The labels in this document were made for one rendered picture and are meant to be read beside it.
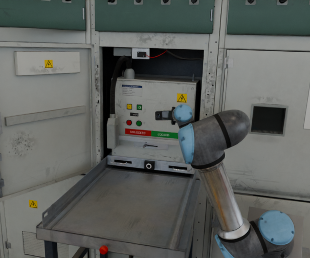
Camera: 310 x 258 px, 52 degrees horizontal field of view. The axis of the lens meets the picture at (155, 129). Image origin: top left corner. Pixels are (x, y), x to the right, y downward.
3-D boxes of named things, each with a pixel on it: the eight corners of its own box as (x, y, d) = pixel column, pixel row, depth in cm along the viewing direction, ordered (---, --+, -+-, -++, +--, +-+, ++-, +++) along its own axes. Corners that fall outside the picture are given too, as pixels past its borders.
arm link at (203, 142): (271, 260, 110) (222, 117, 94) (230, 276, 110) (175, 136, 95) (257, 239, 122) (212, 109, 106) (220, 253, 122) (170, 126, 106)
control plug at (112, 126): (114, 149, 184) (114, 119, 179) (106, 148, 185) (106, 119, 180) (119, 145, 191) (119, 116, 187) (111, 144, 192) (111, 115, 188)
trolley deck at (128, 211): (184, 264, 121) (185, 251, 119) (36, 239, 134) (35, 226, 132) (200, 189, 185) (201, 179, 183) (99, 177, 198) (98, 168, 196)
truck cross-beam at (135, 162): (194, 174, 187) (195, 164, 186) (107, 164, 198) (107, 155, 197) (195, 171, 192) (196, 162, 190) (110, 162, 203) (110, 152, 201)
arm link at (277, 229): (298, 244, 116) (304, 235, 104) (263, 258, 116) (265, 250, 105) (281, 213, 122) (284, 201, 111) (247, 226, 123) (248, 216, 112)
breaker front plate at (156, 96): (190, 166, 187) (195, 84, 175) (111, 157, 197) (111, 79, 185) (190, 165, 188) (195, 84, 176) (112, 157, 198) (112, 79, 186)
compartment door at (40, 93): (-13, 199, 155) (-31, 40, 136) (90, 166, 202) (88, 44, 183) (-7, 204, 151) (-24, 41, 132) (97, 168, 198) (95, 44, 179)
